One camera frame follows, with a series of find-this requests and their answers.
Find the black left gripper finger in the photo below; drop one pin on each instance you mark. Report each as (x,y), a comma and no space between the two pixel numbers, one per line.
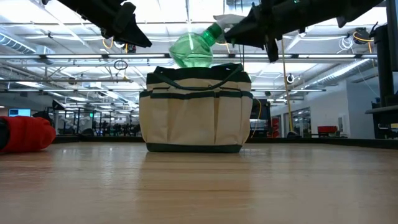
(130,38)
(140,32)

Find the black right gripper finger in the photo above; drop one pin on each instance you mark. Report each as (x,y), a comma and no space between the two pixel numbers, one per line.
(248,39)
(252,26)

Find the green spray bottle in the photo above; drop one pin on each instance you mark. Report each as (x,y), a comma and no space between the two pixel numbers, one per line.
(191,49)

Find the cream green canvas gardening bag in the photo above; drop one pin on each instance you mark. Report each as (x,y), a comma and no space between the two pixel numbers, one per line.
(192,124)

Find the red black garden glove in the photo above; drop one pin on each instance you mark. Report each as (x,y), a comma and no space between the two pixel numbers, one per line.
(28,133)

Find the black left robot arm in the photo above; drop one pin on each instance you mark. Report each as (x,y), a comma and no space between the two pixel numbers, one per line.
(87,9)

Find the black background cabinet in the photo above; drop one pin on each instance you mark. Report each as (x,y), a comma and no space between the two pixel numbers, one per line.
(264,118)

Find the background workstation frames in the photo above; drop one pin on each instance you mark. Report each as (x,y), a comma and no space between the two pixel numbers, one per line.
(93,124)

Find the black computer monitor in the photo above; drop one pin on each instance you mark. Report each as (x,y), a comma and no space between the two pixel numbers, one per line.
(392,46)

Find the red background container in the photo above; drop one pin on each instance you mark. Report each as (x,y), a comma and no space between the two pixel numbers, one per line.
(327,129)

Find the blue background screen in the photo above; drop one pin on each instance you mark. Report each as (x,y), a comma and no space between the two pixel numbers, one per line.
(19,112)

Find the gray desk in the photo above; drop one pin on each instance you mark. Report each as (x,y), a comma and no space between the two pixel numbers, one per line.
(385,116)

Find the black table frame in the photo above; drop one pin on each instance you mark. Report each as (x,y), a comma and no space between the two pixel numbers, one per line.
(357,142)

